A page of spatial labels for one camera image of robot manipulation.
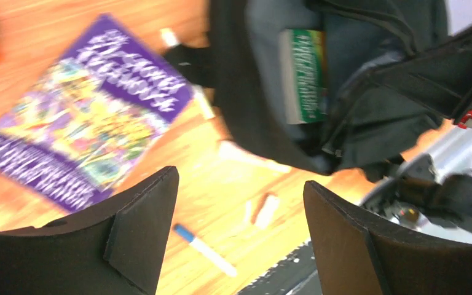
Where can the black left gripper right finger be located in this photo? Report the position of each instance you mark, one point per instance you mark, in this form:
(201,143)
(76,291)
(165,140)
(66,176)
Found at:
(358,252)

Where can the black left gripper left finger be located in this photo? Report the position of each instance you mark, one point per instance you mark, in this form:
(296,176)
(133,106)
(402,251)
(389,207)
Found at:
(116,246)

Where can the black student backpack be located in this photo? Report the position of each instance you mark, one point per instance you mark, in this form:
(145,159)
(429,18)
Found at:
(396,69)

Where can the green treehouse paperback book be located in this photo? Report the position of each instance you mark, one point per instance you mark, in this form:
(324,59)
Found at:
(305,76)

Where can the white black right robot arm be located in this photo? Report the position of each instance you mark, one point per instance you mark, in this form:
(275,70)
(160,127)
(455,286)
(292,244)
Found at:
(432,193)

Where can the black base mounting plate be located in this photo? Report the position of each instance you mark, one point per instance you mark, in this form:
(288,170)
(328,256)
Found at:
(296,273)

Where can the purple paperback book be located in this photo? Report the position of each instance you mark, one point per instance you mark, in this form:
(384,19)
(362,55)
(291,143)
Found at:
(79,131)

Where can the pink yellow highlighter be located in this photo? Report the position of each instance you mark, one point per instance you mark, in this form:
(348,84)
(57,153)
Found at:
(229,150)

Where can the white pencil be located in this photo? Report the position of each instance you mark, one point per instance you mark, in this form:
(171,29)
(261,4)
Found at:
(195,64)

